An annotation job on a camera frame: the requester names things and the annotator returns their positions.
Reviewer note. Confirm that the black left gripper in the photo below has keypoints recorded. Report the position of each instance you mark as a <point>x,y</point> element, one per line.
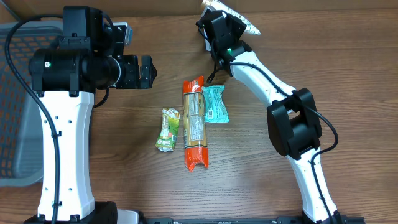
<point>145,71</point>

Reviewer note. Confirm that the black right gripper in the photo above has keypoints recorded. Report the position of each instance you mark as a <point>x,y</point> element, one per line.
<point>210,16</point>

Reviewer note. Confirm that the white shampoo tube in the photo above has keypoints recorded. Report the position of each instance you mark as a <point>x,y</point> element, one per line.
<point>216,5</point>

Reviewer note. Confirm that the green yellow snack packet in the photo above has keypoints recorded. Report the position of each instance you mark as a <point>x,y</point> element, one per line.
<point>169,130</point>

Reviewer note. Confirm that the teal wipes packet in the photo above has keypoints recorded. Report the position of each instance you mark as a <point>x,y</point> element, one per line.
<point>215,109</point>

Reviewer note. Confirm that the orange spaghetti package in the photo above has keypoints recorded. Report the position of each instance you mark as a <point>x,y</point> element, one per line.
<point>194,135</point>

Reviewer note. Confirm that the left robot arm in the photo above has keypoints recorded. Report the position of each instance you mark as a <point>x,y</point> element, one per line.
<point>89,57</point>

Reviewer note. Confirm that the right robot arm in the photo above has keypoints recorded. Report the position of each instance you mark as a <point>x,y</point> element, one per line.
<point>294,124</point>

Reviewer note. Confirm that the white barcode scanner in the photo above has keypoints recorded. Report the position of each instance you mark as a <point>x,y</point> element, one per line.
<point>206,10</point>

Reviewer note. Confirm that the grey plastic shopping basket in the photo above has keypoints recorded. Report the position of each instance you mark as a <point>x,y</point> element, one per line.
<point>21,128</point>

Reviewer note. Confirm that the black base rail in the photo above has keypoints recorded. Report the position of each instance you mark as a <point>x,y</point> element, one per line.
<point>279,220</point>

